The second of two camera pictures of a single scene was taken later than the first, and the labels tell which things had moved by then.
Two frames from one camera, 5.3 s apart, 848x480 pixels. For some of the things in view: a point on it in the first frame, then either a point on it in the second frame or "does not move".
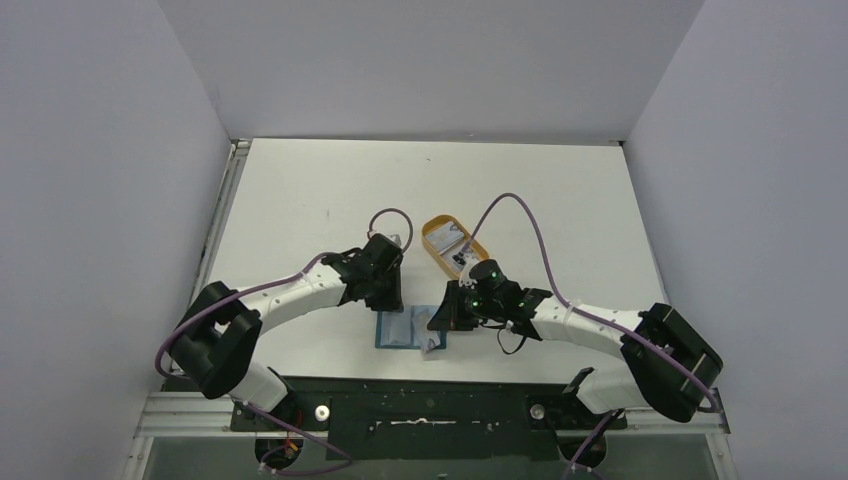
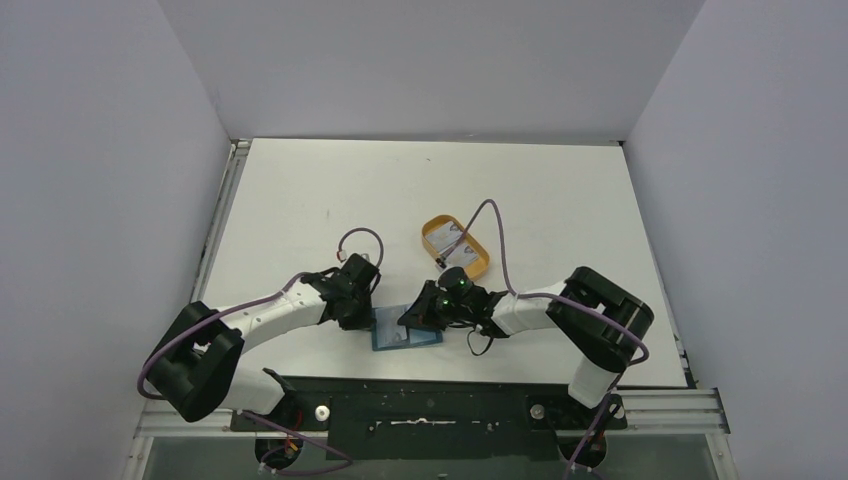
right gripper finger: [458, 311] to [425, 311]
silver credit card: [426, 338] to [388, 331]
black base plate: [430, 419] does not move
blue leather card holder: [408, 329] does not move
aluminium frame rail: [178, 408] does not move
